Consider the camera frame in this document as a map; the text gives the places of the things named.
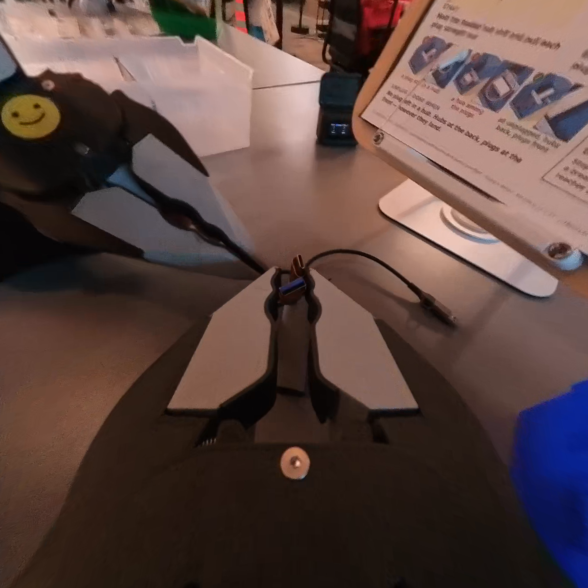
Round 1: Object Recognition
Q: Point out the instruction sheet on board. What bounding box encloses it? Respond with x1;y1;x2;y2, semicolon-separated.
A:
351;0;588;272

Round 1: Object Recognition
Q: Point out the green plastic bin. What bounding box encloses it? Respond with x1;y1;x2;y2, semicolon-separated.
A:
151;0;220;43

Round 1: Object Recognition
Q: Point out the white stand base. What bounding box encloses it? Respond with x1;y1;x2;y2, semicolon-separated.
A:
378;178;560;298

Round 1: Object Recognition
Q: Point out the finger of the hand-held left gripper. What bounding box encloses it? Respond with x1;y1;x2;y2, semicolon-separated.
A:
70;187;254;268
131;132;252;251

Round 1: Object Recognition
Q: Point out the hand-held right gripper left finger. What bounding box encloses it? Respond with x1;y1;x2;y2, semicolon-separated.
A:
166;267;282;427

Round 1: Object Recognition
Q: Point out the small black action camera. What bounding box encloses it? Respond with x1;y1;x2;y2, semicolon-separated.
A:
316;71;366;148

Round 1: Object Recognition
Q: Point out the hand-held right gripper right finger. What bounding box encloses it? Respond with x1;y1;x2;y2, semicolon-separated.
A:
304;269;419;424

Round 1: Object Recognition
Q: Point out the black hub cable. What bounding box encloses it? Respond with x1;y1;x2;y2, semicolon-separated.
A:
305;248;458;328

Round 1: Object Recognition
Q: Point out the clear plastic bin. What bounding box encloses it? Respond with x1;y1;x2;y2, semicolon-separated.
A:
0;34;254;159

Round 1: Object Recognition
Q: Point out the black office chair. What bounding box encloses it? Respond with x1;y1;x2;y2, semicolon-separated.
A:
321;0;401;75

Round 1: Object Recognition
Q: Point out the blue plastic bin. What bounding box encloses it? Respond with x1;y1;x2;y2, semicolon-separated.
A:
511;379;588;588

